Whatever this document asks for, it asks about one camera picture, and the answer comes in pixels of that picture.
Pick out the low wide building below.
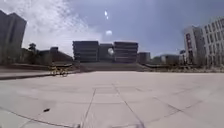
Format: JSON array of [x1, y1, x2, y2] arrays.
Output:
[[159, 54, 181, 66]]

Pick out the small dark building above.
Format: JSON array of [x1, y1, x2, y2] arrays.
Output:
[[137, 51, 152, 65]]

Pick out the large dark building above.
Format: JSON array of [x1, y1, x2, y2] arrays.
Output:
[[0, 9, 28, 66]]

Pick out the wide stone stairs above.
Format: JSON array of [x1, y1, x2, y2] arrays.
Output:
[[79, 61, 145, 73]]

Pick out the tree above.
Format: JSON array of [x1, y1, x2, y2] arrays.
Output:
[[27, 42, 38, 65]]

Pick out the low dark building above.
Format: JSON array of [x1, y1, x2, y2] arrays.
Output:
[[20, 46, 74, 66]]

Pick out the pale multi-storey building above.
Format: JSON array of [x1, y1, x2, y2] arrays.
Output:
[[182, 16, 224, 67]]

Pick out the pale paved plaza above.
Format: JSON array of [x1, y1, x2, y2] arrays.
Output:
[[0, 70, 224, 128]]

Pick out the dark building of three blocks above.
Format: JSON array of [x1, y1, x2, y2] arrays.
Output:
[[72, 40, 139, 64]]

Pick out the low planting strip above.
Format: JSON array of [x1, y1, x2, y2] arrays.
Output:
[[143, 63, 224, 74]]

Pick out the raised stone ledge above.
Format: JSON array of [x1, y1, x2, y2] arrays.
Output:
[[0, 67, 54, 81]]

